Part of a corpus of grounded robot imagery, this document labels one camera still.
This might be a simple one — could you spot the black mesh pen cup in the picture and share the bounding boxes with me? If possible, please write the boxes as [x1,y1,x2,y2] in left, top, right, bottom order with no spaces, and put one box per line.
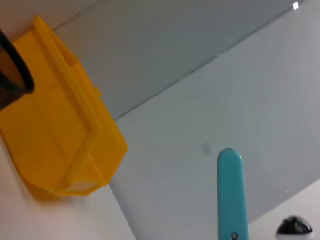
[0,29,36,111]

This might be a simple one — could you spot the blue teal scissors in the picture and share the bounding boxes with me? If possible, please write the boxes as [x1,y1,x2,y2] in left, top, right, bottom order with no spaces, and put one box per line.
[216,147,251,240]

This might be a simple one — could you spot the yellow plastic bin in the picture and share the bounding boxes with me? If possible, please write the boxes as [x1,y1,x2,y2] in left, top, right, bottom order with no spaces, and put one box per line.
[0,14,129,199]

